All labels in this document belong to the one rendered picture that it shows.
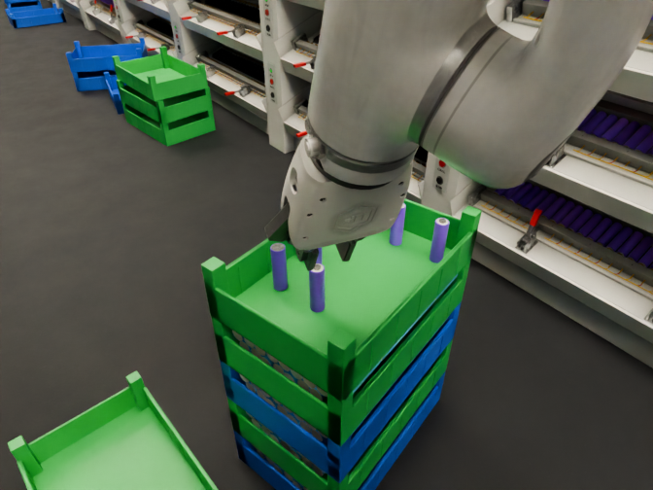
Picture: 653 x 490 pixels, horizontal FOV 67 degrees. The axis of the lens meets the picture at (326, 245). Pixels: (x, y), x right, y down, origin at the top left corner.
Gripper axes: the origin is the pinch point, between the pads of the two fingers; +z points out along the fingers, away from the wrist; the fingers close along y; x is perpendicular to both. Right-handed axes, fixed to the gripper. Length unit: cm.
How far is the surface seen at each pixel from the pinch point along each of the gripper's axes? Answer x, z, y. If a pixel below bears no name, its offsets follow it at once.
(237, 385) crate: -5.8, 22.8, -10.9
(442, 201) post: 27, 46, 46
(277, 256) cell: 4.2, 8.5, -3.4
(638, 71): 16, 0, 55
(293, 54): 90, 55, 31
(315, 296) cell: -1.6, 9.3, -0.5
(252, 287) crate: 3.8, 14.8, -6.4
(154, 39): 185, 121, -1
